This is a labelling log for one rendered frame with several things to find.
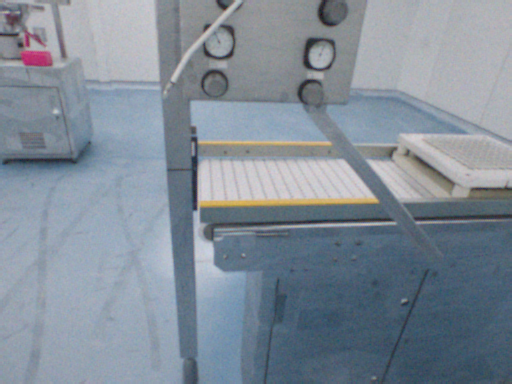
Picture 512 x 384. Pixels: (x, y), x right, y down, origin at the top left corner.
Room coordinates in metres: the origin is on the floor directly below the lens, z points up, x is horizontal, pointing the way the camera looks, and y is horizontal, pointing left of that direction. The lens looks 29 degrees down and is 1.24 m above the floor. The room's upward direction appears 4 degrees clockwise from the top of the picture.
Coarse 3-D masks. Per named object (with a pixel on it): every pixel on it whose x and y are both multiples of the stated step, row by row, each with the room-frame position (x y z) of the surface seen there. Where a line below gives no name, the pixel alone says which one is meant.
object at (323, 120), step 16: (320, 112) 0.50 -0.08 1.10; (320, 128) 0.50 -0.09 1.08; (336, 128) 0.49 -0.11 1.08; (336, 144) 0.49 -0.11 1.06; (352, 144) 0.48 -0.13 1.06; (352, 160) 0.48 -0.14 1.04; (368, 176) 0.47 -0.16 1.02; (384, 192) 0.46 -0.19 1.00; (384, 208) 0.45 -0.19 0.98; (400, 208) 0.44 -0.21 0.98; (400, 224) 0.44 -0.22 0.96; (416, 224) 0.43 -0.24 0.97; (416, 240) 0.43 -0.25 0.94; (432, 256) 0.42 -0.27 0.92
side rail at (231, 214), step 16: (208, 208) 0.46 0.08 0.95; (224, 208) 0.47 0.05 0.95; (240, 208) 0.47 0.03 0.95; (256, 208) 0.48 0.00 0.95; (272, 208) 0.48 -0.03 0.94; (288, 208) 0.49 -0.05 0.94; (304, 208) 0.49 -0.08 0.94; (320, 208) 0.50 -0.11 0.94; (336, 208) 0.50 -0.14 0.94; (352, 208) 0.51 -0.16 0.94; (368, 208) 0.51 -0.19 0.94; (416, 208) 0.53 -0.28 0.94; (432, 208) 0.54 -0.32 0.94; (448, 208) 0.54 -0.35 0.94; (464, 208) 0.55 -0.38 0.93; (480, 208) 0.56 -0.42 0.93; (496, 208) 0.56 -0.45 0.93
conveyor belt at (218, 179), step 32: (224, 160) 0.73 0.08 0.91; (256, 160) 0.74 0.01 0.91; (288, 160) 0.76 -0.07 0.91; (320, 160) 0.77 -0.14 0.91; (384, 160) 0.80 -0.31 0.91; (224, 192) 0.58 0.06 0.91; (256, 192) 0.59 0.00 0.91; (288, 192) 0.60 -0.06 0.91; (320, 192) 0.61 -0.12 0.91; (352, 192) 0.62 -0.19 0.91; (416, 192) 0.64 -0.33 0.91
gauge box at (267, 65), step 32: (192, 0) 0.43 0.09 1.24; (256, 0) 0.44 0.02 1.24; (288, 0) 0.45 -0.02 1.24; (320, 0) 0.46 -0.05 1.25; (352, 0) 0.46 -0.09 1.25; (192, 32) 0.43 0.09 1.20; (256, 32) 0.44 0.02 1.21; (288, 32) 0.45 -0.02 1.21; (320, 32) 0.46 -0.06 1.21; (352, 32) 0.47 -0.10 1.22; (192, 64) 0.43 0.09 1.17; (256, 64) 0.44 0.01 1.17; (288, 64) 0.45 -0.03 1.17; (352, 64) 0.47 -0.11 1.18; (192, 96) 0.43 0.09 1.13; (224, 96) 0.44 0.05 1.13; (256, 96) 0.44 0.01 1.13; (288, 96) 0.45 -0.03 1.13
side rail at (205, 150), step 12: (204, 144) 0.73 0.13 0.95; (216, 144) 0.73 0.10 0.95; (228, 144) 0.74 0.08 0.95; (360, 144) 0.81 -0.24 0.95; (372, 144) 0.81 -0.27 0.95; (384, 144) 0.82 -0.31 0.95; (396, 144) 0.83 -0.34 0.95; (204, 156) 0.73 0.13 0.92; (216, 156) 0.73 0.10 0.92; (228, 156) 0.74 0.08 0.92; (240, 156) 0.74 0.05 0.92; (252, 156) 0.75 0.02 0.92; (264, 156) 0.76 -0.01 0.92; (276, 156) 0.76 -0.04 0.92; (288, 156) 0.77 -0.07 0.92; (300, 156) 0.77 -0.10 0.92; (312, 156) 0.78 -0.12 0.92; (324, 156) 0.78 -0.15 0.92; (336, 156) 0.79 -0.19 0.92; (372, 156) 0.81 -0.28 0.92; (384, 156) 0.81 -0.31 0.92
